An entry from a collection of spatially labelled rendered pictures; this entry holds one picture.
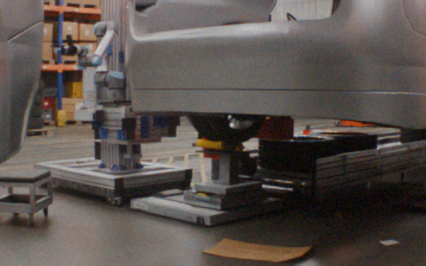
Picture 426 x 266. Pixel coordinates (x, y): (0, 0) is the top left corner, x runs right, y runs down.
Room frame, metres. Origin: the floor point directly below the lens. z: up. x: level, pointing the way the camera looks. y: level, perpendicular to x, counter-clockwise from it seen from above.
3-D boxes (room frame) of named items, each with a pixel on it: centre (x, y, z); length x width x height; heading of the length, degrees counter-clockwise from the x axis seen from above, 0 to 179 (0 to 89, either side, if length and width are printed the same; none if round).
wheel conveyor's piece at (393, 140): (6.90, -2.55, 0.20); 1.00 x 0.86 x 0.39; 136
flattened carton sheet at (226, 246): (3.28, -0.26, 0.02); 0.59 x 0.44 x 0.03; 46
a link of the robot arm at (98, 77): (4.91, 0.87, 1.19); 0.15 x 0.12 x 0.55; 61
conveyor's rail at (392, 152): (5.37, -1.63, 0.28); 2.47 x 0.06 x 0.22; 136
